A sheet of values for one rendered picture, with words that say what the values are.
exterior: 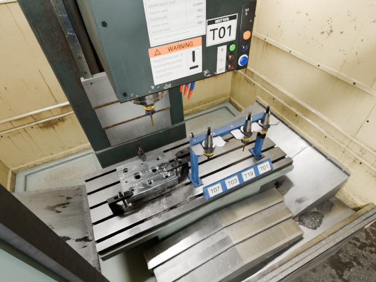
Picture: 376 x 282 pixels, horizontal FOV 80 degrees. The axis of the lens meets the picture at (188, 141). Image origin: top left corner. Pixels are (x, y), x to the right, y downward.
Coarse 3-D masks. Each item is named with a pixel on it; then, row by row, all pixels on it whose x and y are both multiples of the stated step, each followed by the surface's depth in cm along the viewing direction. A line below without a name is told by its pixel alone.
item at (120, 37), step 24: (96, 0) 47; (120, 0) 49; (216, 0) 58; (240, 0) 61; (96, 24) 50; (120, 24) 52; (144, 24) 54; (240, 24) 65; (96, 48) 76; (120, 48) 55; (144, 48) 58; (216, 48) 67; (120, 72) 59; (144, 72) 62; (216, 72) 72; (120, 96) 63; (144, 96) 67
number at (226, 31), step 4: (224, 24) 63; (228, 24) 63; (232, 24) 64; (220, 28) 63; (224, 28) 64; (228, 28) 64; (232, 28) 65; (220, 32) 64; (224, 32) 64; (228, 32) 65; (232, 32) 66; (220, 36) 65; (224, 36) 65; (228, 36) 66; (232, 36) 66; (220, 40) 66
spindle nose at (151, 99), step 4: (160, 92) 84; (164, 92) 88; (148, 96) 82; (152, 96) 82; (156, 96) 83; (160, 96) 85; (132, 100) 84; (136, 100) 83; (140, 100) 83; (144, 100) 83; (148, 100) 83; (152, 100) 84; (156, 100) 85; (136, 104) 85; (140, 104) 84; (144, 104) 84; (148, 104) 84
